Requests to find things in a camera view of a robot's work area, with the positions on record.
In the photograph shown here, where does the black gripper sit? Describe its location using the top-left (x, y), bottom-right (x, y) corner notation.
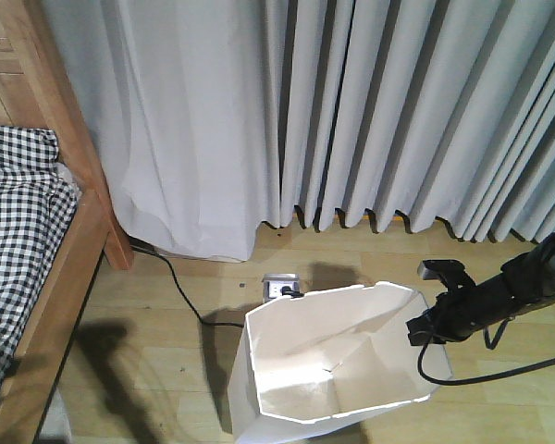
top-left (406, 291), bottom-right (458, 346)

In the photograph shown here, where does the white paper trash bin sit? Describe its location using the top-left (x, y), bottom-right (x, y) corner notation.
top-left (228, 281), bottom-right (438, 443)

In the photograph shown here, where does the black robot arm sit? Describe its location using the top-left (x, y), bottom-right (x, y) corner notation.
top-left (407, 232), bottom-right (555, 346)

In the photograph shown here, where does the white floor power socket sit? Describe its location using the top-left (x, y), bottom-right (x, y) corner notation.
top-left (262, 273), bottom-right (303, 303)

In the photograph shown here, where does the light grey curtain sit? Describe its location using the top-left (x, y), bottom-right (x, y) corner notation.
top-left (43, 1), bottom-right (555, 261)

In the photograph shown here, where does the black white checkered bedding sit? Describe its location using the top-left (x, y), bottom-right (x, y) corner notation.
top-left (0, 125), bottom-right (78, 389)

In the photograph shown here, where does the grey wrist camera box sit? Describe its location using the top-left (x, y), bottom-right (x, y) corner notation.
top-left (417, 259), bottom-right (475, 290)

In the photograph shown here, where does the black thick cable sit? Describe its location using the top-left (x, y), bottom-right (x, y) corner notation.
top-left (418, 339), bottom-right (555, 386)

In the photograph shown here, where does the black power cord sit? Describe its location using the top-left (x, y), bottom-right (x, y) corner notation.
top-left (129, 238), bottom-right (304, 327)

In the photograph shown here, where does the wooden bed frame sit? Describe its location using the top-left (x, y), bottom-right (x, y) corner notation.
top-left (0, 1), bottom-right (133, 443)

